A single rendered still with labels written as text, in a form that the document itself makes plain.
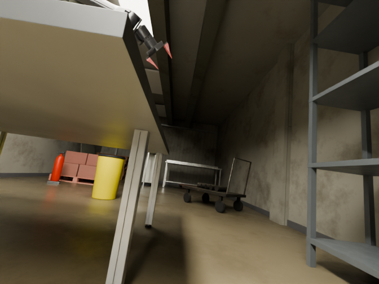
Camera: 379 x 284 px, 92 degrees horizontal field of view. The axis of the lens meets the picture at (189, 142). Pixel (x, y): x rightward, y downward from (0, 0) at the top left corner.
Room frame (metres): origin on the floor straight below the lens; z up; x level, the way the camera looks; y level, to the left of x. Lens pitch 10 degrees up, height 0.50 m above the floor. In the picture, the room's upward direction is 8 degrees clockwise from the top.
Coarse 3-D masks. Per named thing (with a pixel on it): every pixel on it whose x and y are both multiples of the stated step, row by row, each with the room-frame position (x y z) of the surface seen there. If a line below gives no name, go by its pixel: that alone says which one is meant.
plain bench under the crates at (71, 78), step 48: (0, 0) 0.21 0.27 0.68; (48, 0) 0.21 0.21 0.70; (0, 48) 0.28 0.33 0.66; (48, 48) 0.26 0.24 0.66; (96, 48) 0.24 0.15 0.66; (0, 96) 0.56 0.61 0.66; (48, 96) 0.50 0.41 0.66; (96, 96) 0.44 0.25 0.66; (144, 96) 0.40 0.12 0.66; (0, 144) 1.65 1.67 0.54; (96, 144) 1.71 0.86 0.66; (144, 144) 0.78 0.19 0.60
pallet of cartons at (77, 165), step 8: (72, 152) 4.47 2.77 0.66; (64, 160) 4.46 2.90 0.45; (72, 160) 4.47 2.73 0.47; (80, 160) 4.48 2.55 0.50; (88, 160) 4.51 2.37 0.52; (96, 160) 4.52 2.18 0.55; (64, 168) 4.11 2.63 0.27; (72, 168) 4.13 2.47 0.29; (80, 168) 4.14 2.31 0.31; (88, 168) 4.16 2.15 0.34; (72, 176) 4.12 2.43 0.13; (80, 176) 4.15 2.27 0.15; (88, 176) 4.17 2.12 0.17; (88, 184) 4.16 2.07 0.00
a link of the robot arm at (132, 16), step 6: (66, 0) 0.80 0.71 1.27; (78, 0) 0.80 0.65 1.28; (84, 0) 0.78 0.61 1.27; (90, 0) 0.76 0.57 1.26; (96, 0) 0.76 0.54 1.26; (102, 0) 0.76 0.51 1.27; (96, 6) 0.78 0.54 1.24; (102, 6) 0.77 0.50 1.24; (108, 6) 0.77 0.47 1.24; (114, 6) 0.77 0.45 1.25; (132, 12) 0.77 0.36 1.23; (132, 18) 0.77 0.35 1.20; (138, 18) 0.79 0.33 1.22; (132, 24) 0.79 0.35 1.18
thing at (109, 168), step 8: (104, 160) 2.65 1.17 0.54; (112, 160) 2.67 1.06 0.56; (120, 160) 2.75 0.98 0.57; (96, 168) 2.72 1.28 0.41; (104, 168) 2.66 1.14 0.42; (112, 168) 2.69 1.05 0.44; (120, 168) 2.79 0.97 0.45; (96, 176) 2.69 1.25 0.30; (104, 176) 2.66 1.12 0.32; (112, 176) 2.70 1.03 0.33; (120, 176) 2.85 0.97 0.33; (96, 184) 2.68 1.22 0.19; (104, 184) 2.67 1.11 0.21; (112, 184) 2.72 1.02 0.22; (96, 192) 2.68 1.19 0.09; (104, 192) 2.68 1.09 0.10; (112, 192) 2.75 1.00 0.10
